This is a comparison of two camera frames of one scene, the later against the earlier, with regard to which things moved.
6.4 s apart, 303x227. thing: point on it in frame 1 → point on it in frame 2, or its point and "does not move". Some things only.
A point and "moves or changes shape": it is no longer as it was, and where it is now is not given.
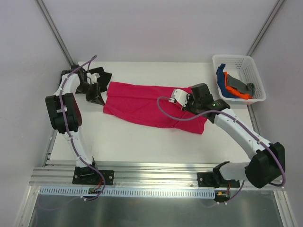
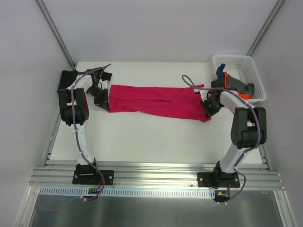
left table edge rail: [51, 142] does not move
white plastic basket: [242, 68] does not move
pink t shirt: [138, 101] moves or changes shape
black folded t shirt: [102, 79] does not move
